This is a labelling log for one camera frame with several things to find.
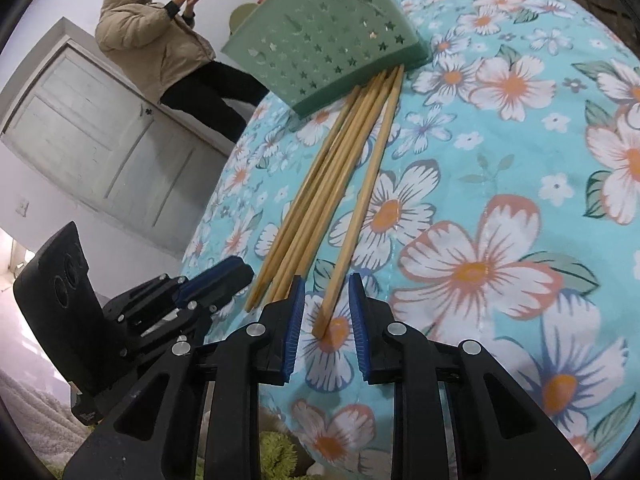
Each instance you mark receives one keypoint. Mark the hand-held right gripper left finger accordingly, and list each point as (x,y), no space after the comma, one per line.
(292,330)

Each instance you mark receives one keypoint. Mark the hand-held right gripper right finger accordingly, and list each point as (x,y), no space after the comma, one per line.
(360,330)

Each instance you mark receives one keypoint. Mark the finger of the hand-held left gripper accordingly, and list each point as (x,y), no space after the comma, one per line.
(165,335)
(215,280)

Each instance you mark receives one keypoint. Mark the bundle of wooden chopsticks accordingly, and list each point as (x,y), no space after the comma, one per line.
(320,195)

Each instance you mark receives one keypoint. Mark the green perforated utensil holder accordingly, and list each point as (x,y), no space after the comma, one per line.
(325,45)

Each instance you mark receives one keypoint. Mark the white fluffy blanket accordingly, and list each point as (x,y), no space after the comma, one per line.
(35,410)

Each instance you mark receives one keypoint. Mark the green fuzzy cloth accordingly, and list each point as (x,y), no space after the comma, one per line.
(277,455)

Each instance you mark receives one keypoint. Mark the blue floral quilt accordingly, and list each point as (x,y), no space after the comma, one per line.
(500,210)

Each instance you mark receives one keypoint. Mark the white panelled door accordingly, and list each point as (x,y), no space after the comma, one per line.
(75,125)

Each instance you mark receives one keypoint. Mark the white wall switch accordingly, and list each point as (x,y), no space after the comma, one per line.
(22,207)

